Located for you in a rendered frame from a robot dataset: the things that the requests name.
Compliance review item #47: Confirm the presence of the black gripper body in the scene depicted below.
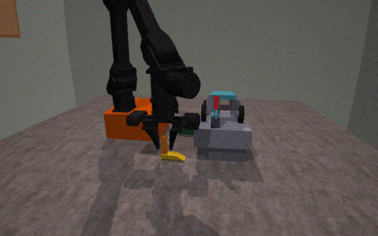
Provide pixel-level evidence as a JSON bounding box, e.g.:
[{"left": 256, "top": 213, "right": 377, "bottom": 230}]
[{"left": 126, "top": 94, "right": 201, "bottom": 130}]

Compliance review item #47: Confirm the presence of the green tray rim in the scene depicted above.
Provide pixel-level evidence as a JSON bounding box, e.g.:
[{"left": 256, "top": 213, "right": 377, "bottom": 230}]
[{"left": 178, "top": 129, "right": 194, "bottom": 135}]

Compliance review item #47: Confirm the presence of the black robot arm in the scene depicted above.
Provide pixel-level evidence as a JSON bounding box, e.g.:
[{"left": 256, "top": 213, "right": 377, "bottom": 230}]
[{"left": 103, "top": 0, "right": 201, "bottom": 113}]

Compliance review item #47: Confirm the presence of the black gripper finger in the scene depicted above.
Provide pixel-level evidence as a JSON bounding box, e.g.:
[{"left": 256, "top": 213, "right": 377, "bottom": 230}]
[
  {"left": 170, "top": 126, "right": 183, "bottom": 150},
  {"left": 142, "top": 123, "right": 160, "bottom": 150}
]

